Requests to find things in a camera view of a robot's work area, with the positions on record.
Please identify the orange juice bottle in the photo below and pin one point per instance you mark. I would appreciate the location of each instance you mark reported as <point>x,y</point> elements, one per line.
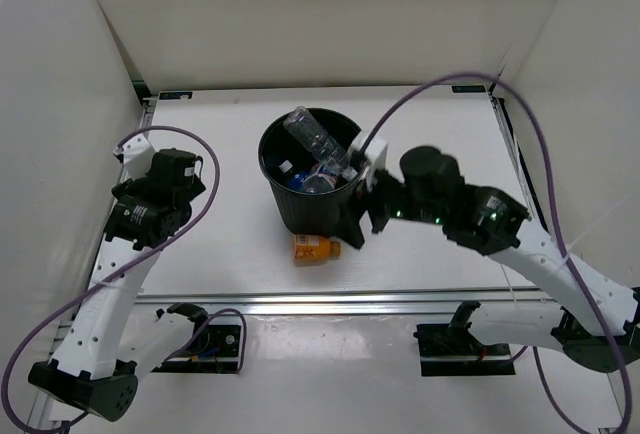
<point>314,249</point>

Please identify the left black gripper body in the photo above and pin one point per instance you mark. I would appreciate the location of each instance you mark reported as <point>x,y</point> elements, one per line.
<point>131,186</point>

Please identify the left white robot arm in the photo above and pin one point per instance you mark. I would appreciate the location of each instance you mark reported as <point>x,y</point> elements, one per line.
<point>92,370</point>

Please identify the black plastic waste bin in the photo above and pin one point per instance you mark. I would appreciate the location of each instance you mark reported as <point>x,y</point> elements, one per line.
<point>304,213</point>

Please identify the aluminium front rail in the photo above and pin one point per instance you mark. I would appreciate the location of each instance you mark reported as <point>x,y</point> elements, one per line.
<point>412,302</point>

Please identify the left blue corner label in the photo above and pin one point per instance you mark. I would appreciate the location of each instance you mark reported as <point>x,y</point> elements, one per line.
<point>175,95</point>

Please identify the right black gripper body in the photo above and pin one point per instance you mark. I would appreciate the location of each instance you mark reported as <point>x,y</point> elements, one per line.
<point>392,200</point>

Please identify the clear bottle blue label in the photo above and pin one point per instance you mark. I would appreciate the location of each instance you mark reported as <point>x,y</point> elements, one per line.
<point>293,179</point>

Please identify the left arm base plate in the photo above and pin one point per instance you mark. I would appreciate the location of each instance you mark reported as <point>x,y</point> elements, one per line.
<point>217,351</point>

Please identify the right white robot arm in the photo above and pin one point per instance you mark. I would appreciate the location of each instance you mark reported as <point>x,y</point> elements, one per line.
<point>594,320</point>

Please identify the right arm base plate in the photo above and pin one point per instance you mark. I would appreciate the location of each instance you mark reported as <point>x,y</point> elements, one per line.
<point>449,350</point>

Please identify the clear water bottle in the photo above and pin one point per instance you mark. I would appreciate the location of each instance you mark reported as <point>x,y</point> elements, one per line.
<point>311,135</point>

